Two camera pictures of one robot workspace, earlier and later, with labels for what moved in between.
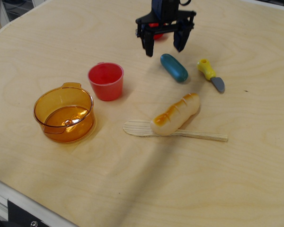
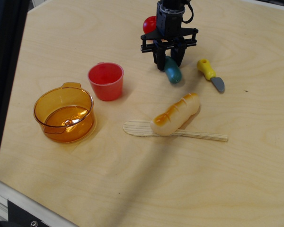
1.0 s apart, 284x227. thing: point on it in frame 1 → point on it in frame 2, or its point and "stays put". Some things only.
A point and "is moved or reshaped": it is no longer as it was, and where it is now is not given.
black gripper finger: x=147 y=39 → x=159 y=56
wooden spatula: x=143 y=128 stays put
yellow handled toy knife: x=203 y=65 stays put
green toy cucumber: x=174 y=67 is moved or reshaped
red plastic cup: x=106 y=79 stays put
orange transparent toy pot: x=66 y=114 stays put
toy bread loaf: x=172 y=118 stays put
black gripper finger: x=181 y=33 → x=177 y=53
